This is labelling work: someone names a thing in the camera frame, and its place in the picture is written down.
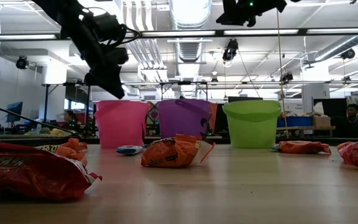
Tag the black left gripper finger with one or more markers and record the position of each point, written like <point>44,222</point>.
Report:
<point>95,81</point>
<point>115,84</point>

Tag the orange candy packet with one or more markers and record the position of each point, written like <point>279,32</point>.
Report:
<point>172,152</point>
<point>303,147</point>
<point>76,144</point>
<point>64,153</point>

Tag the blue white candy bar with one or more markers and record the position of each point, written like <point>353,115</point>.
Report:
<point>273,148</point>
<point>129,150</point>

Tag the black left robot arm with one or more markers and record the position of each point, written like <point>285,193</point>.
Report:
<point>61,15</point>

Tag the white LED light bar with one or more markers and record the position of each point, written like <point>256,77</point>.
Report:
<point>342,30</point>
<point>20,36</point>
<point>261,31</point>
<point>179,33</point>

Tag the pink plastic bucket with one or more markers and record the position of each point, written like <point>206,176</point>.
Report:
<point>121,124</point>

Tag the person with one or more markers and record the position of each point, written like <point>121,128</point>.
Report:
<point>70,119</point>
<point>351,124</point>

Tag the colourful patterned panel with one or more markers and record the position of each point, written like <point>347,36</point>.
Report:
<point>152,119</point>

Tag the green toy vegetable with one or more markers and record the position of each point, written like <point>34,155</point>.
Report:
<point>44,130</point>

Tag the purple plastic bucket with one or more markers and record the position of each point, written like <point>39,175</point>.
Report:
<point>182,119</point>

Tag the black computer monitor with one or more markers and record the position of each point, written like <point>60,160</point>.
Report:
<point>14,111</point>

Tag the orange panel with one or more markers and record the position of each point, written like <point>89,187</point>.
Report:
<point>213,116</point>

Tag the green plastic bucket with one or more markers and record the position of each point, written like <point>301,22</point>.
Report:
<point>252,127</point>

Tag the blue storage bin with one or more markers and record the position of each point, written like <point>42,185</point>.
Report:
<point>294,121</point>

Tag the white cloth bag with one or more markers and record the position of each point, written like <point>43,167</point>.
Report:
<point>319,109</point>

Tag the black partition board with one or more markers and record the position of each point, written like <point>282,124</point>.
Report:
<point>332,107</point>

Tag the gray workbench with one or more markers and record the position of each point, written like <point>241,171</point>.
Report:
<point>306,128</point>

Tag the cardboard box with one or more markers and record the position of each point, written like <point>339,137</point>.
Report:
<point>321,121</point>

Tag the black aluminium rig frame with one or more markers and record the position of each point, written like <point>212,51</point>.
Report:
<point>219,32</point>

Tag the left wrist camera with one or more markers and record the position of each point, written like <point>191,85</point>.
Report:
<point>117,56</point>

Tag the black ceiling-mounted camera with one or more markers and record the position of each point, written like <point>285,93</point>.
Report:
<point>22,62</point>
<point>214,80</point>
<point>348,53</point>
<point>287,77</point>
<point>230,49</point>

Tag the silver ventilation duct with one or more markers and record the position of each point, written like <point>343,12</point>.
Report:
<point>190,15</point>
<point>337,49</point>

